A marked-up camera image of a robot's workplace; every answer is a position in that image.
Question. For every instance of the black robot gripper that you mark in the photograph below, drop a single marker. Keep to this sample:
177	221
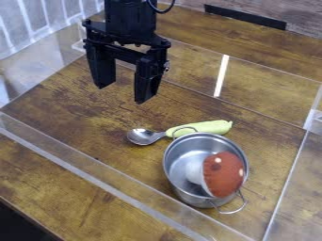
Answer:
128	25

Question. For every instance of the silver steel pot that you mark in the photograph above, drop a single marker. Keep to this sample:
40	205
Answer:
193	147

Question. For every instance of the brown cap toy mushroom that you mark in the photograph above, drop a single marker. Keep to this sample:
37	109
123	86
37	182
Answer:
219	174

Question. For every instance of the black bar on table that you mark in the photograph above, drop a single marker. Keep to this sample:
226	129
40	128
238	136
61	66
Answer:
246	17

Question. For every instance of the clear acrylic front barrier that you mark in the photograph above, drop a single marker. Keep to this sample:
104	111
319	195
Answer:
180	217

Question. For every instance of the spoon with green handle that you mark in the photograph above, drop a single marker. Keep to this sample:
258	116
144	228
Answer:
144	137

